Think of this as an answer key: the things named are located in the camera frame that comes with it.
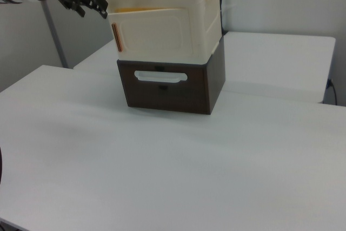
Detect orange door handle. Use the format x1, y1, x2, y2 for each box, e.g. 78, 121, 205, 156
111, 23, 124, 53

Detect dark brown drawer front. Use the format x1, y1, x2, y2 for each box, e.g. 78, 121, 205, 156
118, 63, 208, 114

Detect dark brown wooden drawer box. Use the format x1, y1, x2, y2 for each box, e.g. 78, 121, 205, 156
116, 36, 227, 116

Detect cream cabinet door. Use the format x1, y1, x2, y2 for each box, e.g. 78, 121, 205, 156
108, 7, 192, 55

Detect white drawer handle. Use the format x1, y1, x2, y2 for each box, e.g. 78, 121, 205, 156
134, 70, 188, 83

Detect black cable at table side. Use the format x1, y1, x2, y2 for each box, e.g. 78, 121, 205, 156
326, 78, 338, 105

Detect cream plastic cabinet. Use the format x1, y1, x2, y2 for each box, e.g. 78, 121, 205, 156
101, 0, 224, 65

